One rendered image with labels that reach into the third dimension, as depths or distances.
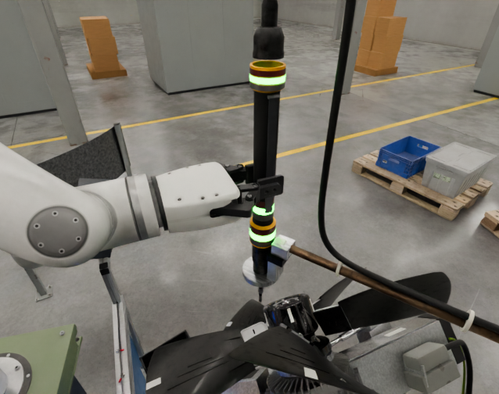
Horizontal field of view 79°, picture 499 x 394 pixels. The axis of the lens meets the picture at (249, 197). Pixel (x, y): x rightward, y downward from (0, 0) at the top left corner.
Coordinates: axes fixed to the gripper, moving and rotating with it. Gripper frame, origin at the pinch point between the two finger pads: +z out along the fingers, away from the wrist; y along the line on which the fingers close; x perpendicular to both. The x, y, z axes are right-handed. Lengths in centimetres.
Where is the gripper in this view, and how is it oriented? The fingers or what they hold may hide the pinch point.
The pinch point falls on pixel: (263, 179)
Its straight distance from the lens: 45.2
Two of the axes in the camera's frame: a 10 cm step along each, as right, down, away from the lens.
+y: 3.8, 5.3, -7.6
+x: -0.1, -8.2, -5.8
